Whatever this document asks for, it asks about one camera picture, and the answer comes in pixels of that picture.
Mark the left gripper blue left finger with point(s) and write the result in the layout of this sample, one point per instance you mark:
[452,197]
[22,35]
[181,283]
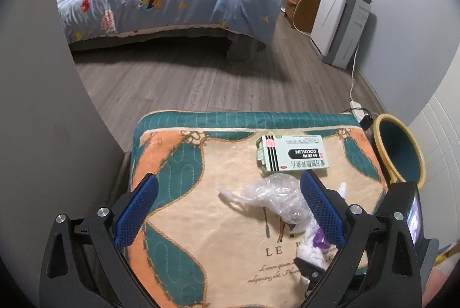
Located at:
[131,209]

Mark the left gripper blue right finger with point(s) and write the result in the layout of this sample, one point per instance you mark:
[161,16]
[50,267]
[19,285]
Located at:
[327,206]

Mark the white purple tissue wad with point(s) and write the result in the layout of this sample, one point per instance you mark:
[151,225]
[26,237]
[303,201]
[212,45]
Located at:
[313,246]

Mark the clear plastic bag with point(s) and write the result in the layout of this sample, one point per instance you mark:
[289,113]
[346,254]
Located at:
[279,193]

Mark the yellow teal trash bin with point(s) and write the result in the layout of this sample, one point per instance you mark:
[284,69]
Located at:
[398,152]

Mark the blue yellow bag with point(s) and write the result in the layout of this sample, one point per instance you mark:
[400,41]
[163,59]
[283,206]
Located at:
[445,253]

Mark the green white medicine box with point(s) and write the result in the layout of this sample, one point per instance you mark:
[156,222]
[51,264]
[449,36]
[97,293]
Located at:
[287,153]

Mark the white power strip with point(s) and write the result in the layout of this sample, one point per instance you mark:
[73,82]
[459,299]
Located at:
[362,115]

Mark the white grey air purifier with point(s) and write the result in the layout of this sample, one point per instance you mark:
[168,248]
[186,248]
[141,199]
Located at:
[337,29]

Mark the wooden side cabinet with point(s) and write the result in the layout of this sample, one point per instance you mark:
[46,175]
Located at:
[301,14]

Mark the bed with blue quilt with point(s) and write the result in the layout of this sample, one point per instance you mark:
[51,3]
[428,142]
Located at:
[248,25]

